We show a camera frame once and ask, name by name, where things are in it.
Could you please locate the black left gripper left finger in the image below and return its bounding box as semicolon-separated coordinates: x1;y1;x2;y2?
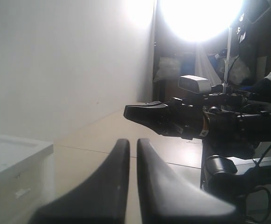
29;139;130;224

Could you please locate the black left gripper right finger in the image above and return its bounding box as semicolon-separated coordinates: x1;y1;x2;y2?
137;139;240;224

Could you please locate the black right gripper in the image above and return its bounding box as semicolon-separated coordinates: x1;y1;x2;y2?
123;98;209;140

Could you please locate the black robot base joint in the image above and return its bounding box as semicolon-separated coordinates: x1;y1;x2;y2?
200;144;271;224

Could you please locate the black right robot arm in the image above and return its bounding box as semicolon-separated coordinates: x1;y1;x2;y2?
123;93;271;142

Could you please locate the white plastic drawer cabinet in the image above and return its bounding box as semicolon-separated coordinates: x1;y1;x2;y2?
0;133;55;224

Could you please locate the top right translucent drawer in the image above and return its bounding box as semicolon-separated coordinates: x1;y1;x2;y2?
0;156;54;224

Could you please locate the lamp stand pole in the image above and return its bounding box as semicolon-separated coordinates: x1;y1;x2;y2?
223;27;232;94

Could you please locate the bright studio lamp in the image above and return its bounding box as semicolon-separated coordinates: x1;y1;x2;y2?
159;0;244;42

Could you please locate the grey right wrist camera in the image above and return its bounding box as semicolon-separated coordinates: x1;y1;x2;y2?
178;75;212;94

